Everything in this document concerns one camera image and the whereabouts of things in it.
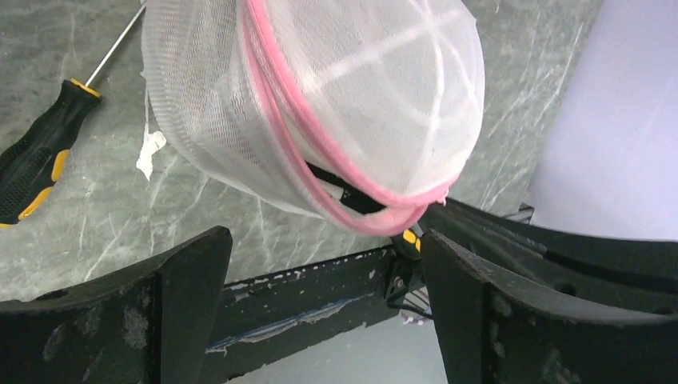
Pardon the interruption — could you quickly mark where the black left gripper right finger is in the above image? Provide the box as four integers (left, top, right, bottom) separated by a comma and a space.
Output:
421, 232, 677, 383

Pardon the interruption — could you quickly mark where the pink rimmed mesh bag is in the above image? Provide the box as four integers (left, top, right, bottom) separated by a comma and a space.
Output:
142, 1, 485, 237

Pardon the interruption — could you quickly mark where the white black trimmed bra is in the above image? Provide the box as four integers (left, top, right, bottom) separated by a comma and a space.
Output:
306, 162, 385, 214

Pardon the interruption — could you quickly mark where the small yellow black screwdriver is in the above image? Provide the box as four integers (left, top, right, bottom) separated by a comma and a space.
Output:
1, 1, 146, 227

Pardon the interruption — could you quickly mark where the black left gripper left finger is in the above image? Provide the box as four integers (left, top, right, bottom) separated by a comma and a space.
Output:
1, 226, 233, 383

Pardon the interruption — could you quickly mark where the long yellow black screwdriver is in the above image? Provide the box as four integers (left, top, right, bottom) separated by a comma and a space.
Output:
391, 229, 421, 261

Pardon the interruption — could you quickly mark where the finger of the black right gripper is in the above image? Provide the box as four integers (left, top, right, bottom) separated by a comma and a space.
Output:
423, 200, 677, 313

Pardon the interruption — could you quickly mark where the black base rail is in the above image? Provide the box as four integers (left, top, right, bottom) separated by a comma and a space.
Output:
198, 246, 424, 383

